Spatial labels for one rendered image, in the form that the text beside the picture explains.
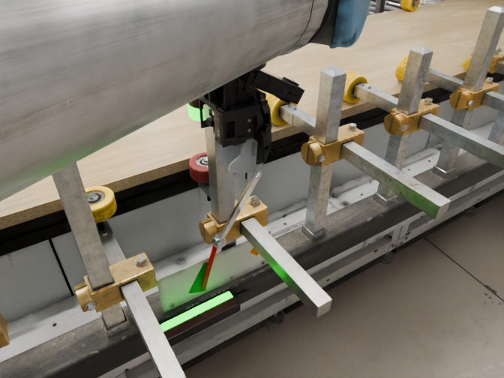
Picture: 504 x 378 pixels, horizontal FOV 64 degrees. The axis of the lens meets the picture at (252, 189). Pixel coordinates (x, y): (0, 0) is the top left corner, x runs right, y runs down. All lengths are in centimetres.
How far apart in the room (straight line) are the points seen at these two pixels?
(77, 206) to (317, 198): 52
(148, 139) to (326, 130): 44
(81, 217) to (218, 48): 50
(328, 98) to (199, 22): 64
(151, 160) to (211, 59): 75
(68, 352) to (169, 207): 37
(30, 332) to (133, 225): 31
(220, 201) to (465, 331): 133
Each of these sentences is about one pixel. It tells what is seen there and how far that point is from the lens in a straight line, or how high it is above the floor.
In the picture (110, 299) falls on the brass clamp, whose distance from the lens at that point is 79.
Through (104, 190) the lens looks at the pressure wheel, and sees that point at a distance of 86.
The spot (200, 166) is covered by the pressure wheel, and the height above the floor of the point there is 91.
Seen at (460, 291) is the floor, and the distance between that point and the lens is 201.
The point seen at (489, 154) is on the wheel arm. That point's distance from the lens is 98.
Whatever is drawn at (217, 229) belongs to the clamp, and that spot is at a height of 87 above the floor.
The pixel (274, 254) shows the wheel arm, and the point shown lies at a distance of 74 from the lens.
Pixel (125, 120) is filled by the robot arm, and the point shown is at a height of 132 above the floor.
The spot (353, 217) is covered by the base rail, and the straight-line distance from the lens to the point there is 109.
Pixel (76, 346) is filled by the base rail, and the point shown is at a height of 70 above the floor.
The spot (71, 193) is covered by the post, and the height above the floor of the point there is 104.
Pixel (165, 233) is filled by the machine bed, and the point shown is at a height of 70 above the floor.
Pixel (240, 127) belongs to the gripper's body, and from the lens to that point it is 58.
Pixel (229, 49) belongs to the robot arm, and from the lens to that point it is 20.
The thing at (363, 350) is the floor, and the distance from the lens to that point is 168.
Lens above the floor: 139
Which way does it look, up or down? 37 degrees down
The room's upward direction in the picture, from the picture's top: straight up
